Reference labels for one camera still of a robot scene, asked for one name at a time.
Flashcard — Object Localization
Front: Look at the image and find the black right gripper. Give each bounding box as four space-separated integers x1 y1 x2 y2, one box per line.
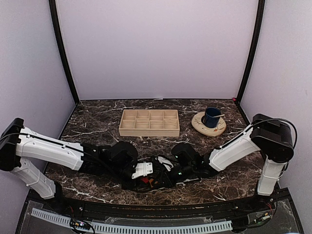
152 162 195 188

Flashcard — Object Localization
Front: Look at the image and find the black red yellow argyle sock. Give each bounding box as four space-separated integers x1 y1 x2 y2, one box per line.
140 177 155 187

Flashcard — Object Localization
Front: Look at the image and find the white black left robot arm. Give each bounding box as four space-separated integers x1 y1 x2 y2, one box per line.
0 118 154 213

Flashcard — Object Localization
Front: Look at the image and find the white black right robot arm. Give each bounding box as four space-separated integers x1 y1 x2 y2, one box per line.
149 114 298 212

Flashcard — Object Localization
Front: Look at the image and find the wooden compartment tray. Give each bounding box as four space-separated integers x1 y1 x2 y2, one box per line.
119 109 180 137

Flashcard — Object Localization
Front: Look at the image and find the cream saucer plate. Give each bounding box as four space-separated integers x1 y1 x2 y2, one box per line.
191 112 227 137

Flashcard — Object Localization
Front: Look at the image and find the dark blue mug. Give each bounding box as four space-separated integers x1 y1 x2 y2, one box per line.
201 107 221 128

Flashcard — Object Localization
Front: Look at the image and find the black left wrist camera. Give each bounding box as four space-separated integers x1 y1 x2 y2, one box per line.
109 141 138 166

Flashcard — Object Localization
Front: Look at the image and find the white slotted cable duct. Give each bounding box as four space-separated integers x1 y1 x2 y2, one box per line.
31 208 233 234

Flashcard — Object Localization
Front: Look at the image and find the black front table rail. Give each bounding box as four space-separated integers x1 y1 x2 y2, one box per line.
26 189 291 222

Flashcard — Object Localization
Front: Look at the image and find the black left frame post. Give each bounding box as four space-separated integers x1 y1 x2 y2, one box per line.
48 0 80 105

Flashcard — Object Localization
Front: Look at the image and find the black frame post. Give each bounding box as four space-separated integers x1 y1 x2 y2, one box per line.
235 0 265 106
48 0 80 105

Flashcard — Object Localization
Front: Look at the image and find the black right frame post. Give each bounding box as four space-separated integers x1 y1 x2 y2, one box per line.
235 0 265 106

